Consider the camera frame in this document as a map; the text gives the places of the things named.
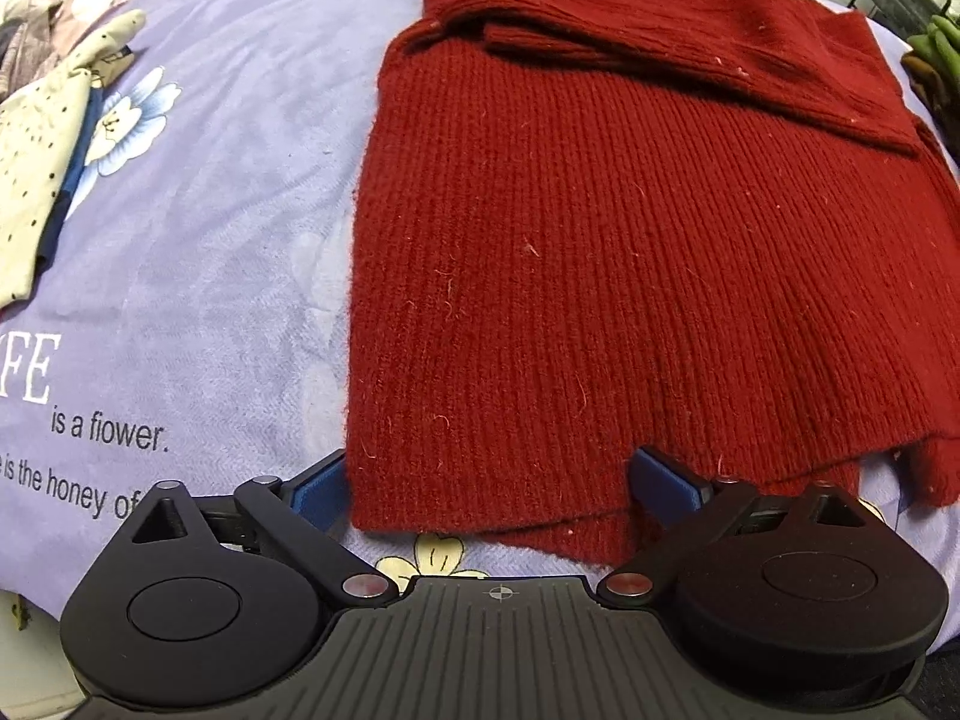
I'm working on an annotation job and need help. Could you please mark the red knit sweater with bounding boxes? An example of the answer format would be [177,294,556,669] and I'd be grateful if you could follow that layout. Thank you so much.
[345,0,958,564]

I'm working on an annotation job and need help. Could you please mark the cream dotted cloth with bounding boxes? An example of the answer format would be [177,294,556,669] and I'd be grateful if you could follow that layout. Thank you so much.
[2,8,146,305]

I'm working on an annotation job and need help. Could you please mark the brown garment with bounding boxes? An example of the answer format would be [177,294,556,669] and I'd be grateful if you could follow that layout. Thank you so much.
[901,52,960,160]

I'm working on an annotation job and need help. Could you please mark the green fleece garment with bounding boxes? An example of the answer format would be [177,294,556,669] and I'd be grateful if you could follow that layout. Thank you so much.
[907,15,960,88]

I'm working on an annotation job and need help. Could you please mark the beige patterned garment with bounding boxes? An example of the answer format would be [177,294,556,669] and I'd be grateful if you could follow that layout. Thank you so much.
[2,0,128,99]

